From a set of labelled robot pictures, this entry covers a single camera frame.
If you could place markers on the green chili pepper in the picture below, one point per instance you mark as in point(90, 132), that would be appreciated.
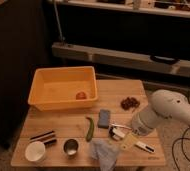
point(90, 131)

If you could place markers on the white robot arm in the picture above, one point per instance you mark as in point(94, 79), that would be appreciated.
point(163, 105)

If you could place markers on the grey crumpled cloth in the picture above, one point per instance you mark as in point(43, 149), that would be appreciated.
point(105, 153)

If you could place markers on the lower black stick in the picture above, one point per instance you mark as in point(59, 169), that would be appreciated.
point(50, 141)

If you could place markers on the grey metal shelf rail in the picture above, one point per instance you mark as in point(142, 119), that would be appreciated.
point(119, 59)

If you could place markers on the silver metal fork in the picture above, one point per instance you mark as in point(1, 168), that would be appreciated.
point(121, 126)

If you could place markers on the blue sponge block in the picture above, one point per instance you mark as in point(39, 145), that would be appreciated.
point(104, 119)

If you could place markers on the yellow plastic bin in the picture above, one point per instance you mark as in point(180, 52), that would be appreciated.
point(56, 88)

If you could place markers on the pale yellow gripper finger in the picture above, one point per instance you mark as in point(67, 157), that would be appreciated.
point(128, 141)

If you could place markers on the grey vertical pole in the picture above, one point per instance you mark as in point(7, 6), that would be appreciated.
point(61, 38)

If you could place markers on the upper white shelf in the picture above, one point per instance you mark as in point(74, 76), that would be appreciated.
point(126, 8)

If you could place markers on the small metal cup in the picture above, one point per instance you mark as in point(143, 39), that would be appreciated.
point(71, 147)

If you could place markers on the white ceramic bowl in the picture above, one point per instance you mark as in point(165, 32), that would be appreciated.
point(35, 152)

